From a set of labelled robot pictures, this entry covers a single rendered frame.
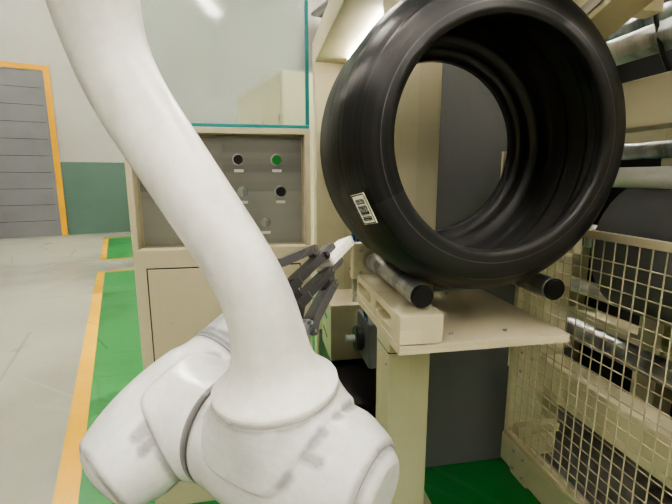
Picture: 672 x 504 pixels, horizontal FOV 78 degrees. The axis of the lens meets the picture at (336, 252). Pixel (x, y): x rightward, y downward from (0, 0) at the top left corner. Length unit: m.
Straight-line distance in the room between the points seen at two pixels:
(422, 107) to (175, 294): 0.92
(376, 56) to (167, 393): 0.60
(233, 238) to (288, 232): 1.09
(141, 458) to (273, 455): 0.15
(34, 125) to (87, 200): 1.55
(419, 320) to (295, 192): 0.73
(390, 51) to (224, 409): 0.62
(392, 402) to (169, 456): 0.96
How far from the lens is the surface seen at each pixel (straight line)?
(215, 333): 0.48
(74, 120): 9.62
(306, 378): 0.32
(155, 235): 1.43
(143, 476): 0.43
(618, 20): 1.26
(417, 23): 0.80
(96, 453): 0.44
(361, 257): 1.11
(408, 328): 0.81
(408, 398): 1.33
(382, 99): 0.75
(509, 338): 0.92
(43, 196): 9.59
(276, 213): 1.39
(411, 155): 1.15
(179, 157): 0.34
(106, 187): 9.55
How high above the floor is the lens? 1.12
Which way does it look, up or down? 10 degrees down
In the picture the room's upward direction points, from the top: straight up
